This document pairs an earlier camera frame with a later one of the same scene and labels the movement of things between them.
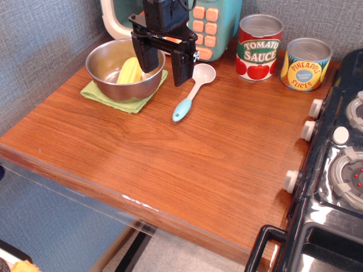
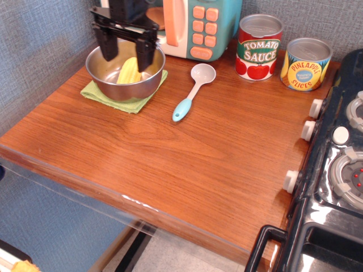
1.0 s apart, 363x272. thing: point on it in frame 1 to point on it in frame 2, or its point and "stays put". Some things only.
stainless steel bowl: x=105 y=63 stays put
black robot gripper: x=165 y=23 to x=126 y=17
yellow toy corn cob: x=130 y=73 stays put
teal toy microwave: x=217 y=24 stays put
